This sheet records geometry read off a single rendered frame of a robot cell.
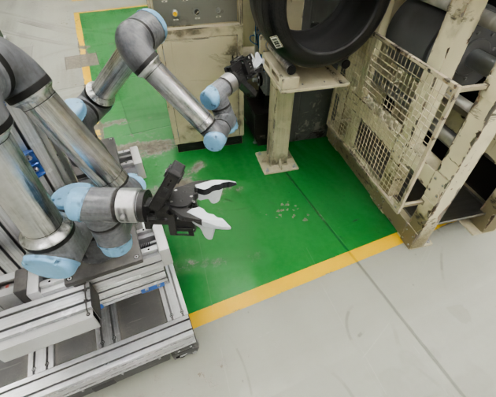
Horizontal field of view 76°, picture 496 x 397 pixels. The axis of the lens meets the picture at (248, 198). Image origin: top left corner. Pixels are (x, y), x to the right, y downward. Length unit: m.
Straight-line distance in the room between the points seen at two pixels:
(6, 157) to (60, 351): 1.02
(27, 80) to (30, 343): 0.73
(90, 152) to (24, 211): 0.18
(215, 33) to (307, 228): 1.34
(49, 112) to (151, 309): 1.00
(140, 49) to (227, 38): 1.22
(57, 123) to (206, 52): 1.60
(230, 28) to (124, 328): 1.78
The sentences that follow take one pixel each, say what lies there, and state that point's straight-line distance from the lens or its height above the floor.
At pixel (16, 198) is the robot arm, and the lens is 0.77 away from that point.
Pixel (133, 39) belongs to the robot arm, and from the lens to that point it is 1.11.
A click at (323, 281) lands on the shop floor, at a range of 1.83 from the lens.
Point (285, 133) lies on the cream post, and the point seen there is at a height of 0.29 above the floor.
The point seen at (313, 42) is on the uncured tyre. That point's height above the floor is 0.93.
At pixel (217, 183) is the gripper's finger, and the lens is 0.71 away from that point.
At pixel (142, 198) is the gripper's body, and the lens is 0.69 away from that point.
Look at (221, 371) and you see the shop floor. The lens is 1.61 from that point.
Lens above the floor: 1.54
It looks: 45 degrees down
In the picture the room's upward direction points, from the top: straight up
